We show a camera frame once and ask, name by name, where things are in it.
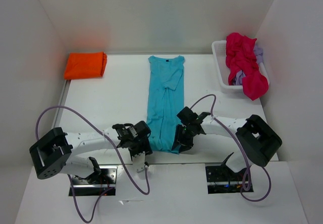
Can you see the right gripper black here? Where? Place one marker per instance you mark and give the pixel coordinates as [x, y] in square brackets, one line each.
[178, 136]

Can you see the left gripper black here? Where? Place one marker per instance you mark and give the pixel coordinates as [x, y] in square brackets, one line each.
[146, 148]

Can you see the cyan t shirt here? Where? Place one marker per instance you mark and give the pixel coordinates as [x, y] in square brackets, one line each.
[165, 101]

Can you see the orange t shirt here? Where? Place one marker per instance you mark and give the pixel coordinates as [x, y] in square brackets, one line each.
[85, 66]

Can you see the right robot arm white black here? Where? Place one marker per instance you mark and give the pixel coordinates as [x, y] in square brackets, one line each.
[257, 141]

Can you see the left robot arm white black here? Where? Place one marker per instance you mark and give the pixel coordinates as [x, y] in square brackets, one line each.
[58, 152]

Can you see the lavender t shirt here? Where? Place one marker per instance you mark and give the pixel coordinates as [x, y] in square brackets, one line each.
[258, 51]

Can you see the white plastic basket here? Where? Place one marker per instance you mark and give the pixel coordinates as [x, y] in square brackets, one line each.
[219, 54]

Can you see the magenta t shirt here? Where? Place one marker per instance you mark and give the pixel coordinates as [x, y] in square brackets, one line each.
[244, 69]

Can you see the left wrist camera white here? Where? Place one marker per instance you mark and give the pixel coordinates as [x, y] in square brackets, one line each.
[138, 162]

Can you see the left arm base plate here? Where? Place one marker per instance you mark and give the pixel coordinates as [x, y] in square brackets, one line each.
[107, 179]

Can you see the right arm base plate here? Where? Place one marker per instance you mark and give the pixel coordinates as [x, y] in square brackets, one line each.
[221, 180]

